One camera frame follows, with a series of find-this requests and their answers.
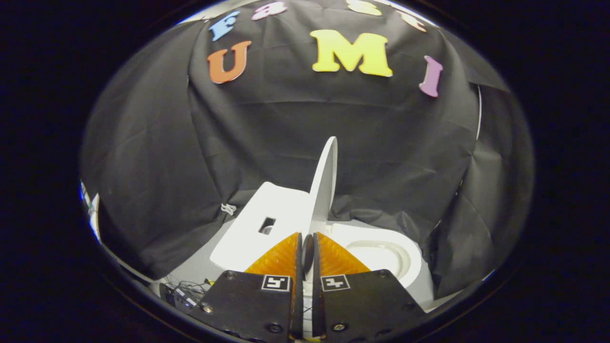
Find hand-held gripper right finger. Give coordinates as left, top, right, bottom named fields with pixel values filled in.
left=312, top=232, right=427, bottom=340

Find thin black cables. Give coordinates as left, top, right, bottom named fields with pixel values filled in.
left=181, top=279, right=215, bottom=293

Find black power strip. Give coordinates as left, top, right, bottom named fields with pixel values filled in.
left=162, top=284, right=203, bottom=310

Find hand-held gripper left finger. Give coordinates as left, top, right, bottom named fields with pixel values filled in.
left=200, top=232, right=304, bottom=341

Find black backdrop cloth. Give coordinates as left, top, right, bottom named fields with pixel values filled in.
left=80, top=0, right=534, bottom=300

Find grey round lid pull tab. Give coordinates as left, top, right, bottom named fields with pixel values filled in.
left=302, top=233, right=315, bottom=273

